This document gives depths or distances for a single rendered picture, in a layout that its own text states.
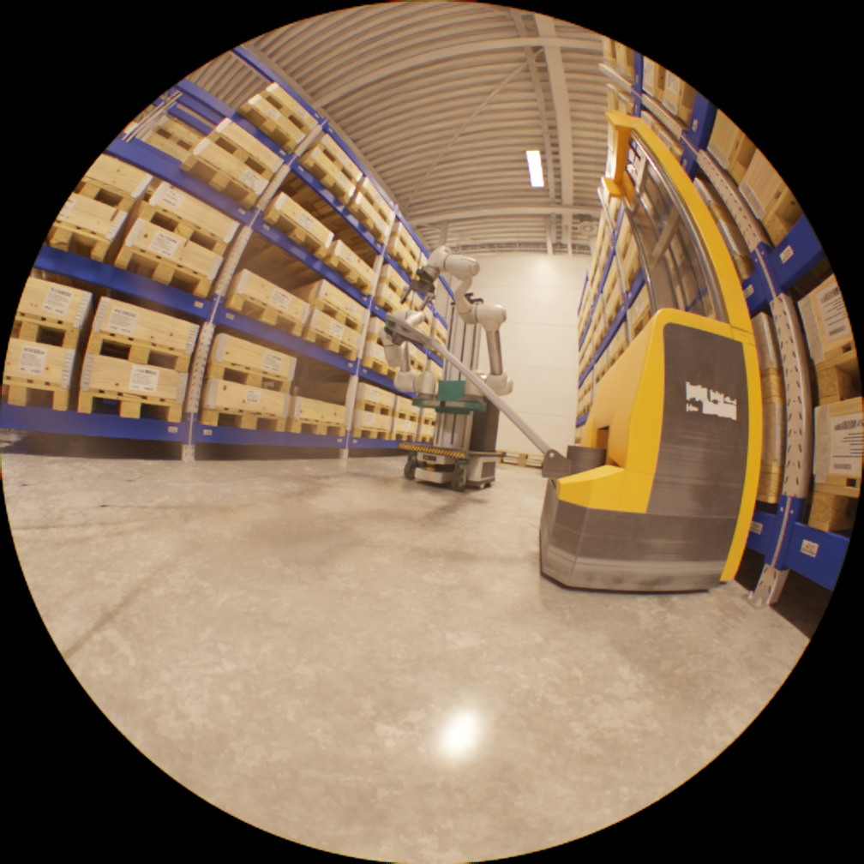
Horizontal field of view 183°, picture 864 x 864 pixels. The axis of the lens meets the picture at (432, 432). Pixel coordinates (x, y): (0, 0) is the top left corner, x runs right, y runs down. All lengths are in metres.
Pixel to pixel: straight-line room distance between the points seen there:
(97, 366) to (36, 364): 0.47
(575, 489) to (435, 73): 7.81
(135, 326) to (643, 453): 2.49
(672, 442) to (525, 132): 7.80
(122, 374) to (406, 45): 7.28
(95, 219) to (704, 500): 3.11
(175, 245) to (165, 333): 0.62
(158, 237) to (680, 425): 2.75
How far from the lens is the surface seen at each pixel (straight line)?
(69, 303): 2.14
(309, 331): 2.78
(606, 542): 0.82
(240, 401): 2.28
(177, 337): 2.12
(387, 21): 7.70
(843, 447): 1.04
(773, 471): 1.20
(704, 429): 0.92
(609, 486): 0.78
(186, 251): 2.29
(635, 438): 0.80
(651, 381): 0.85
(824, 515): 1.06
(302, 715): 0.47
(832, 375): 1.09
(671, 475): 0.86
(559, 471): 1.10
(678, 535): 0.92
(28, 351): 2.15
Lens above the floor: 0.41
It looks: 1 degrees up
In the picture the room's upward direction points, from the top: 7 degrees clockwise
